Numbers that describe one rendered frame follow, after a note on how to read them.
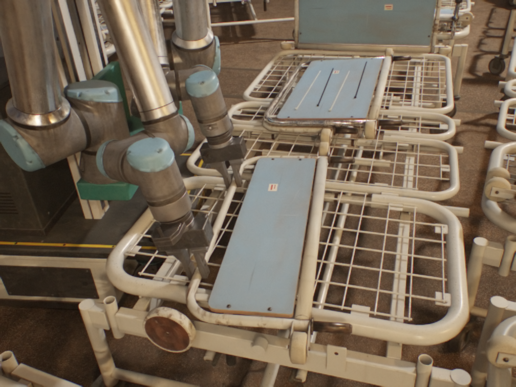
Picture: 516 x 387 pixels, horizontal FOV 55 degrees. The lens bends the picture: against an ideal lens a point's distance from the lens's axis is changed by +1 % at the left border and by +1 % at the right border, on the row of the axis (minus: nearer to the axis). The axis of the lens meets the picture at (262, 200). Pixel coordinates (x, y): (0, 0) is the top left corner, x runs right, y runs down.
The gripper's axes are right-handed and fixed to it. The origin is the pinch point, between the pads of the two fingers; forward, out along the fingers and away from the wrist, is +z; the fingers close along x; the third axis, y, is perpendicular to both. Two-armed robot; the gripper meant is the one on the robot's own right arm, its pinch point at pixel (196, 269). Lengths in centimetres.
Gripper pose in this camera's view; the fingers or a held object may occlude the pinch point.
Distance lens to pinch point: 121.9
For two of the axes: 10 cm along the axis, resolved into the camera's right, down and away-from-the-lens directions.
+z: 2.4, 8.3, 5.1
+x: -9.6, 1.1, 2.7
